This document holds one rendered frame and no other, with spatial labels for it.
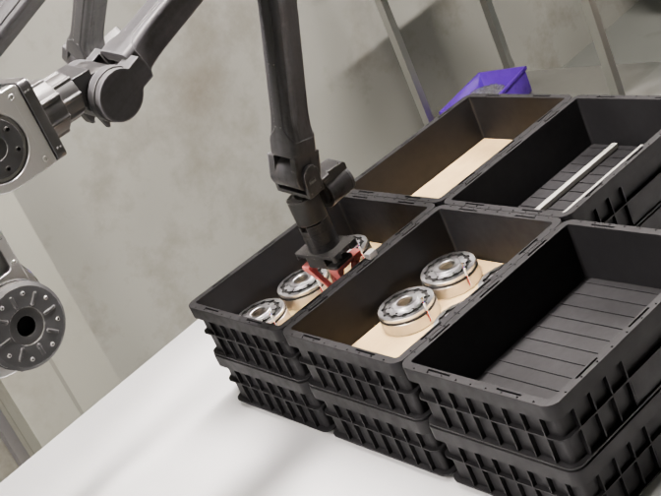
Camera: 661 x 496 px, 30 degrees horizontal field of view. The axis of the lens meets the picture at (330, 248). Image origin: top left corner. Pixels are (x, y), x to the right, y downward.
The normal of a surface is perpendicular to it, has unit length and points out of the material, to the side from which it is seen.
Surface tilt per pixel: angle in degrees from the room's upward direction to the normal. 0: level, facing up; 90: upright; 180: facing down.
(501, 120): 90
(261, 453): 0
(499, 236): 90
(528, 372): 0
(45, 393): 90
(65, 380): 90
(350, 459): 0
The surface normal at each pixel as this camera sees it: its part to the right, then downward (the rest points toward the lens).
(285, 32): 0.69, 0.24
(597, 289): -0.38, -0.83
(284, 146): -0.68, 0.36
